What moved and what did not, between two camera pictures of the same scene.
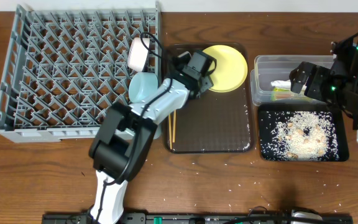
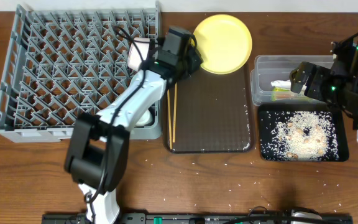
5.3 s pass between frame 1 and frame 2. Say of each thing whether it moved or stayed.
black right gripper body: stayed
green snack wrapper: stayed
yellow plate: moved
